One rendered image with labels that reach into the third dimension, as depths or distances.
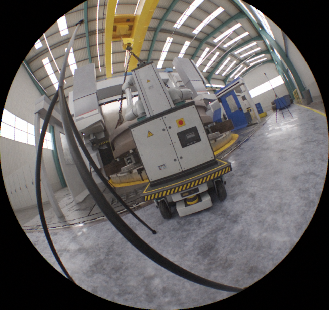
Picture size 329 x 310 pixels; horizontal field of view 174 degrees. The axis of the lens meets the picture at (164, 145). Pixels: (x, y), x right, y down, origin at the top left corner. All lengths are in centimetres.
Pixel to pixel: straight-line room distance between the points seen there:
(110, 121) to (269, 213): 631
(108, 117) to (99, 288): 626
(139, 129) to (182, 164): 42
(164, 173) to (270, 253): 86
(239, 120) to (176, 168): 642
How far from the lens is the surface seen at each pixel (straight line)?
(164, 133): 80
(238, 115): 700
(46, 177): 268
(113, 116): 626
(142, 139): 83
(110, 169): 387
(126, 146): 348
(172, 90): 149
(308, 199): 91
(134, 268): 78
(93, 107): 500
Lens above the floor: 59
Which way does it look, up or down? 1 degrees up
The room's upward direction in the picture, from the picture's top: 21 degrees counter-clockwise
